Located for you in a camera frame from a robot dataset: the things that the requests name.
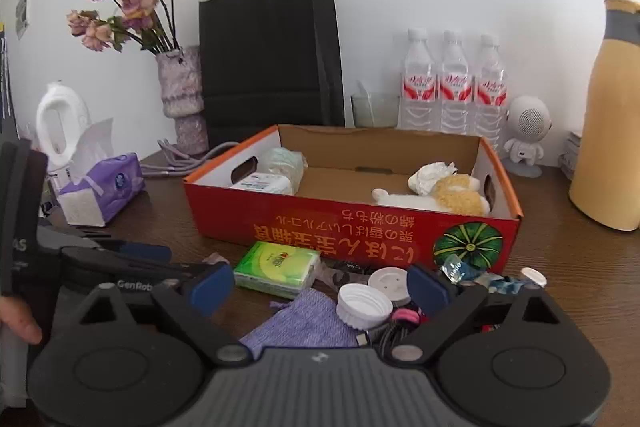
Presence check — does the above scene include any yellow insulated bottle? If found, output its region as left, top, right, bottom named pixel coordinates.
left=568, top=0, right=640, bottom=232

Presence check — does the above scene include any purple charging cable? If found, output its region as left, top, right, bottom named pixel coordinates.
left=140, top=138, right=241, bottom=180

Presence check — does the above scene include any crumpled green plastic bag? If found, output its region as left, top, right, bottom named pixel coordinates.
left=260, top=147, right=308, bottom=195

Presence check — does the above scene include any white plastic appliance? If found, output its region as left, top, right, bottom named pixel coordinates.
left=35, top=81, right=91, bottom=170

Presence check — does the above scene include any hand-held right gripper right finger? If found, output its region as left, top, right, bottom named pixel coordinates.
left=390, top=263, right=563, bottom=365

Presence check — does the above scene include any wall poster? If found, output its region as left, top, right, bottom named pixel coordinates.
left=14, top=0, right=30, bottom=40

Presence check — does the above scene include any glass cup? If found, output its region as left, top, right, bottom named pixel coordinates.
left=351, top=93, right=401, bottom=128

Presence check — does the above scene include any black paper bag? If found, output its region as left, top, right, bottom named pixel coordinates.
left=198, top=0, right=346, bottom=145

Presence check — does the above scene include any white robot figure speaker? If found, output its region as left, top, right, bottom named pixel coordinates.
left=501, top=95, right=552, bottom=178

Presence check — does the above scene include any pink hair tie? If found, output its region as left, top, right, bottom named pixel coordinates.
left=390, top=309, right=422, bottom=327

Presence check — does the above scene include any black braided cable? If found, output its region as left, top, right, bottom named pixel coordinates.
left=357, top=319, right=431, bottom=358

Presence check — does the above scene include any small white cap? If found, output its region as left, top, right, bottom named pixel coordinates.
left=520, top=267, right=547, bottom=288

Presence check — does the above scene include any white ribbed bottle cap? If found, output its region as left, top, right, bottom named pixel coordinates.
left=336, top=283, right=394, bottom=332

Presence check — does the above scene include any grey patterned box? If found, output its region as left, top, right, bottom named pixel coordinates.
left=559, top=131, right=583, bottom=180

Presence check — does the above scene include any purple knitted pouch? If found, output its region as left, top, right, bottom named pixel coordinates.
left=239, top=289, right=361, bottom=358

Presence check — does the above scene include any purple tissue pack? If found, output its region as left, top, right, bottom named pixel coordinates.
left=56, top=118, right=147, bottom=228

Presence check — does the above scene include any clear stirring straw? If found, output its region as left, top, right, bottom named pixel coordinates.
left=356, top=80, right=377, bottom=126

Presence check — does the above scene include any person's left hand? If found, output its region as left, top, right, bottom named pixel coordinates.
left=0, top=296, right=44, bottom=346

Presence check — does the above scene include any red label water bottle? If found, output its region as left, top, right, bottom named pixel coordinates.
left=472, top=34, right=508, bottom=152
left=439, top=31, right=476, bottom=132
left=399, top=28, right=441, bottom=130

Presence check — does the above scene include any green tissue pack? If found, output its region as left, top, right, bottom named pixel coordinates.
left=233, top=241, right=322, bottom=300

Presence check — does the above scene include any white round lid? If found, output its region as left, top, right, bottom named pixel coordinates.
left=367, top=267, right=412, bottom=308

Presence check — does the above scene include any crumpled white tissue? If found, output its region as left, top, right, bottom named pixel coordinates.
left=407, top=162, right=458, bottom=196

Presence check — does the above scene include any teal candy wrapper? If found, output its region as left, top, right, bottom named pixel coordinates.
left=480, top=274, right=523, bottom=295

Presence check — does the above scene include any red cardboard box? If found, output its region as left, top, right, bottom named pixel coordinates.
left=182, top=124, right=524, bottom=278

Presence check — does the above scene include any white and yellow plush toy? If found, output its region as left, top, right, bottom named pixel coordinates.
left=371, top=174, right=492, bottom=216

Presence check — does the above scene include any white wet wipes pack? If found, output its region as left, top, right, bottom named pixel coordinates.
left=231, top=172, right=296, bottom=196

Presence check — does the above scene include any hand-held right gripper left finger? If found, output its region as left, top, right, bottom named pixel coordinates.
left=75, top=263, right=251, bottom=365

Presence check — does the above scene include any blue candy wrapper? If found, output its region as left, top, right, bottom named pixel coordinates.
left=437, top=255, right=481, bottom=283

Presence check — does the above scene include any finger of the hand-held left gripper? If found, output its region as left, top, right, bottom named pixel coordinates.
left=60, top=241, right=173, bottom=265
left=60, top=257, right=201, bottom=295

